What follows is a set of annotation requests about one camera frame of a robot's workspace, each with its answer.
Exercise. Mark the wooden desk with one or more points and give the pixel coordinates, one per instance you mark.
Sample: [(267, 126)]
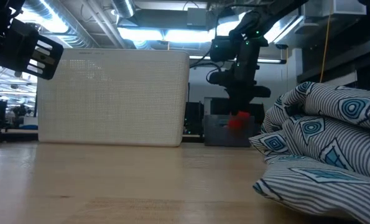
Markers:
[(13, 133)]

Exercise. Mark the black shelving unit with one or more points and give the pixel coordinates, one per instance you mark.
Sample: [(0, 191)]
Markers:
[(358, 56)]

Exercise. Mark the large white plastic bin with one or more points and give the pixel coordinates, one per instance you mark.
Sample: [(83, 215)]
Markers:
[(110, 99)]

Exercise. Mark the small grey plastic bin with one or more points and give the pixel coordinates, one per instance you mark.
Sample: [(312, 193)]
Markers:
[(215, 133)]

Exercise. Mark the black cabinet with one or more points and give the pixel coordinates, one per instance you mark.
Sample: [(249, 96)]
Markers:
[(194, 118)]

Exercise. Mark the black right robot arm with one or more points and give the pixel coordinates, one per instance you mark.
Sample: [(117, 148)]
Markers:
[(265, 15)]

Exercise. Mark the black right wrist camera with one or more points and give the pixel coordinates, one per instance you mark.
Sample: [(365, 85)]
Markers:
[(222, 48)]

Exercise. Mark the long ceiling light strip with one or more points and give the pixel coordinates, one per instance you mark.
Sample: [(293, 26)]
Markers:
[(271, 60)]

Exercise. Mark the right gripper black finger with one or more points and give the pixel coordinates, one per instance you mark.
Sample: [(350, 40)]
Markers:
[(248, 104), (234, 104)]

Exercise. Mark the grey blue patterned cloth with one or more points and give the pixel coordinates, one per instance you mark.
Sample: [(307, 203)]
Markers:
[(321, 140)]

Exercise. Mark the small red block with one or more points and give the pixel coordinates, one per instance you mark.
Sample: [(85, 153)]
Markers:
[(236, 124)]

